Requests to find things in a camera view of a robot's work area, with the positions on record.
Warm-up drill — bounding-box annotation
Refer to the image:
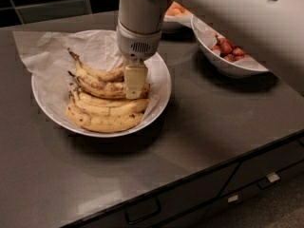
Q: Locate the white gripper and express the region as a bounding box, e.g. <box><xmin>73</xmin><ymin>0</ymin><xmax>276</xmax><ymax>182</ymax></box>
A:
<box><xmin>117</xmin><ymin>19</ymin><xmax>162</xmax><ymax>99</ymax></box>

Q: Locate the spotted banana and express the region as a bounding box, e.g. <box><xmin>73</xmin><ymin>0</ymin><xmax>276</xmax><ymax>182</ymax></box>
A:
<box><xmin>67</xmin><ymin>67</ymin><xmax>151</xmax><ymax>100</ymax></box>
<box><xmin>67</xmin><ymin>48</ymin><xmax>124</xmax><ymax>82</ymax></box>

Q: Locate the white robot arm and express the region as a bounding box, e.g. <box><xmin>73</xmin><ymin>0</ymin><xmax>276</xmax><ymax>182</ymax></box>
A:
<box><xmin>117</xmin><ymin>0</ymin><xmax>304</xmax><ymax>94</ymax></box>

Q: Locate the front bottom yellow banana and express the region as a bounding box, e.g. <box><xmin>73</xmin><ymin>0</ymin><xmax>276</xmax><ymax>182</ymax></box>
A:
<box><xmin>66</xmin><ymin>104</ymin><xmax>143</xmax><ymax>133</ymax></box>

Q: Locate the yellow banana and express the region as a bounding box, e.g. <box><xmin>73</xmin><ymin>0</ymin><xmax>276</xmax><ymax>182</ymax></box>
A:
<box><xmin>66</xmin><ymin>104</ymin><xmax>143</xmax><ymax>133</ymax></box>
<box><xmin>69</xmin><ymin>84</ymin><xmax>136</xmax><ymax>108</ymax></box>
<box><xmin>69</xmin><ymin>94</ymin><xmax>149</xmax><ymax>116</ymax></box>

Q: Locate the middle yellow banana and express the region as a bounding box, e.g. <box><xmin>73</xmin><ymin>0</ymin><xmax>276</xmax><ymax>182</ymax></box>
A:
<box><xmin>69</xmin><ymin>84</ymin><xmax>136</xmax><ymax>108</ymax></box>

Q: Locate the lower yellow banana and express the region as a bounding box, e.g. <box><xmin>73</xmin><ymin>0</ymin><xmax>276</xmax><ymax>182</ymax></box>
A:
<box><xmin>69</xmin><ymin>94</ymin><xmax>149</xmax><ymax>116</ymax></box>

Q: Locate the white bowl with apricots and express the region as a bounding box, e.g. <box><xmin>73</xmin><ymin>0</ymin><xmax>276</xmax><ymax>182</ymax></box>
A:
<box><xmin>162</xmin><ymin>15</ymin><xmax>192</xmax><ymax>33</ymax></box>

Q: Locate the large white banana bowl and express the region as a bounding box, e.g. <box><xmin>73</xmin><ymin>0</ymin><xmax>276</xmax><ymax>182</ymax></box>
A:
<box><xmin>30</xmin><ymin>28</ymin><xmax>172</xmax><ymax>139</ymax></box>

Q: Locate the white strawberry bowl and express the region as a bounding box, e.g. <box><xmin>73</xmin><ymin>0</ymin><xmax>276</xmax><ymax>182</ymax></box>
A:
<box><xmin>190</xmin><ymin>14</ymin><xmax>270</xmax><ymax>79</ymax></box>

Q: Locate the orange apricots pile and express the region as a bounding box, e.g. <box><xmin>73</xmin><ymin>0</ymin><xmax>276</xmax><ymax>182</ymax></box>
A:
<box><xmin>165</xmin><ymin>2</ymin><xmax>191</xmax><ymax>17</ymax></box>

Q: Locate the white paper under strawberries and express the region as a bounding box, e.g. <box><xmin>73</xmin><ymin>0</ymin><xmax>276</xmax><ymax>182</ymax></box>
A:
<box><xmin>191</xmin><ymin>15</ymin><xmax>269</xmax><ymax>72</ymax></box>

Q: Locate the white paper under bananas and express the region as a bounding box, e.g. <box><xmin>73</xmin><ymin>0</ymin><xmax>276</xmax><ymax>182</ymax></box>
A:
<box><xmin>12</xmin><ymin>28</ymin><xmax>161</xmax><ymax>124</ymax></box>

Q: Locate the red strawberries pile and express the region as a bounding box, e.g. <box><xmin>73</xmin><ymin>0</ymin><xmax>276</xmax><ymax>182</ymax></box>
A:
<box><xmin>211</xmin><ymin>38</ymin><xmax>248</xmax><ymax>63</ymax></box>

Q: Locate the dark left drawer front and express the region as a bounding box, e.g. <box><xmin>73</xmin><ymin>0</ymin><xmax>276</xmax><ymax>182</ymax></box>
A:
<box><xmin>81</xmin><ymin>164</ymin><xmax>237</xmax><ymax>228</ymax></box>

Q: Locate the dark drawer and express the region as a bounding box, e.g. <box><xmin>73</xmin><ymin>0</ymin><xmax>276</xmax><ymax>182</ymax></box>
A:
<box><xmin>81</xmin><ymin>164</ymin><xmax>237</xmax><ymax>228</ymax></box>
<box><xmin>222</xmin><ymin>141</ymin><xmax>304</xmax><ymax>195</ymax></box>

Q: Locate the dark right drawer front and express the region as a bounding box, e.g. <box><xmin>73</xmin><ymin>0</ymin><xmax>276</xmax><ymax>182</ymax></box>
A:
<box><xmin>222</xmin><ymin>141</ymin><xmax>304</xmax><ymax>195</ymax></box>

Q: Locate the left drawer handle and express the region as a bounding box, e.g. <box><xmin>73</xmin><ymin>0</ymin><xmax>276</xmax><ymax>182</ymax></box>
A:
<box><xmin>124</xmin><ymin>198</ymin><xmax>162</xmax><ymax>225</ymax></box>

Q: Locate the drawer handle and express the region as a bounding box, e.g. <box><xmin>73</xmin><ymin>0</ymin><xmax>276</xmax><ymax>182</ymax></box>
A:
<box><xmin>257</xmin><ymin>172</ymin><xmax>280</xmax><ymax>190</ymax></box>
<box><xmin>124</xmin><ymin>198</ymin><xmax>162</xmax><ymax>225</ymax></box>

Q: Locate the right drawer handle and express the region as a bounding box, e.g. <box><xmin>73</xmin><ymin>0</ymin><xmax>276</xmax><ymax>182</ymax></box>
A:
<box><xmin>257</xmin><ymin>172</ymin><xmax>280</xmax><ymax>190</ymax></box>

